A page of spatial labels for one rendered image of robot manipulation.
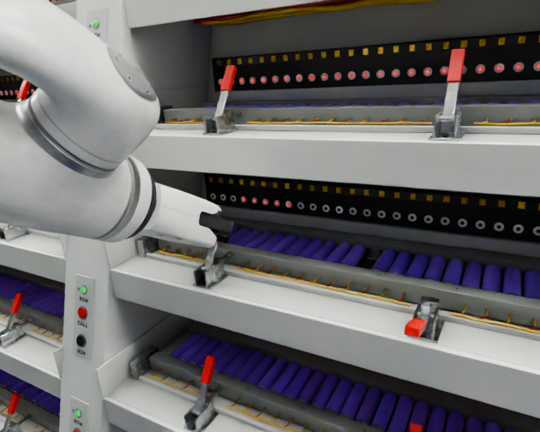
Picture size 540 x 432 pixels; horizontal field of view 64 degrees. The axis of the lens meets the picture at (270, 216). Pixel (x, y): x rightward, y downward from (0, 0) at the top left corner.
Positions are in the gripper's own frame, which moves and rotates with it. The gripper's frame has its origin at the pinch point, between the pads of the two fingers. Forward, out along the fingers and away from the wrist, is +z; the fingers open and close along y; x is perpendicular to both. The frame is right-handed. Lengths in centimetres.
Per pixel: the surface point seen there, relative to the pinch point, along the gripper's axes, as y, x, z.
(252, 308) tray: 8.0, -8.5, -0.4
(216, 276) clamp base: 1.0, -6.0, 1.3
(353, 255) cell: 15.7, 0.1, 9.5
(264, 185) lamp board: -0.9, 8.7, 12.0
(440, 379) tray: 28.7, -10.9, 0.9
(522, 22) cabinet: 31.5, 31.6, 10.5
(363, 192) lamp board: 14.9, 9.0, 12.0
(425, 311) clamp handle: 26.6, -4.9, -0.1
